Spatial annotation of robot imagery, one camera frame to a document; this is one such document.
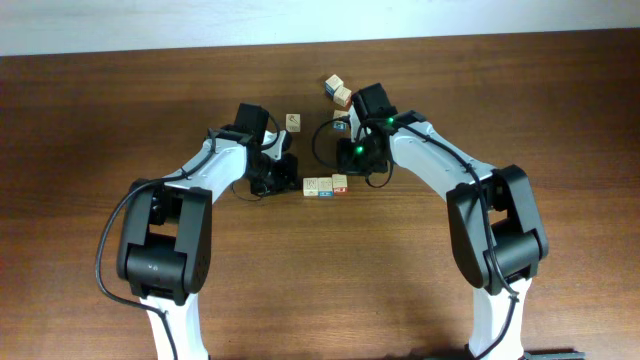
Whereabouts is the lone wooden block red drawing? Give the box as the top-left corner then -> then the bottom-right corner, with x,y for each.
285,114 -> 301,133

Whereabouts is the wooden block red U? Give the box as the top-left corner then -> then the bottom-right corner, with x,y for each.
331,174 -> 348,195

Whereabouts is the wooden block blue front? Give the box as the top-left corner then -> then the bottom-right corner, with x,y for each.
332,110 -> 350,131

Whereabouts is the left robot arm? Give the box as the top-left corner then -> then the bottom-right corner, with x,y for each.
114,103 -> 298,359

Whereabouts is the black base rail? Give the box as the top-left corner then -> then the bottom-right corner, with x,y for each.
522,351 -> 587,360

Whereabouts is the wooden block shell drawing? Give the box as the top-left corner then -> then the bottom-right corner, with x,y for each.
303,177 -> 319,197

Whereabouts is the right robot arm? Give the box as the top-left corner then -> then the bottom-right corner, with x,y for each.
336,83 -> 549,359

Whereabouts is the wooden block blue side top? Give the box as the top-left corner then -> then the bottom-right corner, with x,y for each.
324,74 -> 344,97

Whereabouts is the wooden block red letter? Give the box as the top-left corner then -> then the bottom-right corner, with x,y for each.
333,86 -> 352,107

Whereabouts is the wooden block blue side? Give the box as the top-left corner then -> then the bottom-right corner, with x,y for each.
318,177 -> 334,197
324,74 -> 344,97

